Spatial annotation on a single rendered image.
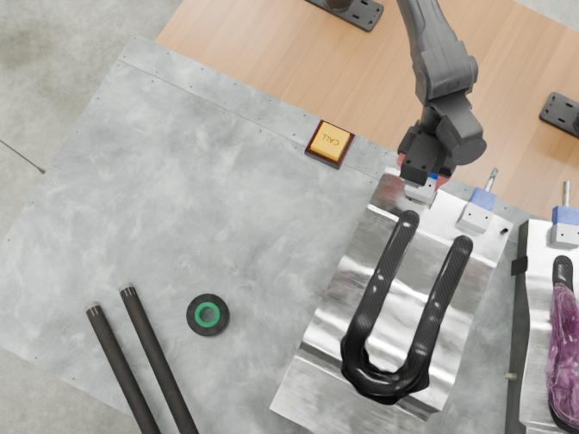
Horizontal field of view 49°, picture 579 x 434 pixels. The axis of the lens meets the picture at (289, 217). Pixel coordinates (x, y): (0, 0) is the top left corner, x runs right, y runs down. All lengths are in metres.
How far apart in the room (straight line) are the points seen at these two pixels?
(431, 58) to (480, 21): 0.55
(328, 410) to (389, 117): 0.61
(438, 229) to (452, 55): 0.36
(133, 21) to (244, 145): 1.23
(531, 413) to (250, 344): 0.52
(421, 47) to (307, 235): 0.47
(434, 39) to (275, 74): 0.50
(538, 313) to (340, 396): 0.39
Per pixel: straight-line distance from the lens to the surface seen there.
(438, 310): 1.19
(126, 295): 1.25
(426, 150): 1.03
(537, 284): 1.27
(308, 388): 1.17
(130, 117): 1.39
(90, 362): 1.29
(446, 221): 1.21
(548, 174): 1.41
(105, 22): 2.49
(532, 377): 1.23
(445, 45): 0.98
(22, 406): 2.19
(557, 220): 1.30
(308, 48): 1.42
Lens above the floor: 2.03
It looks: 75 degrees down
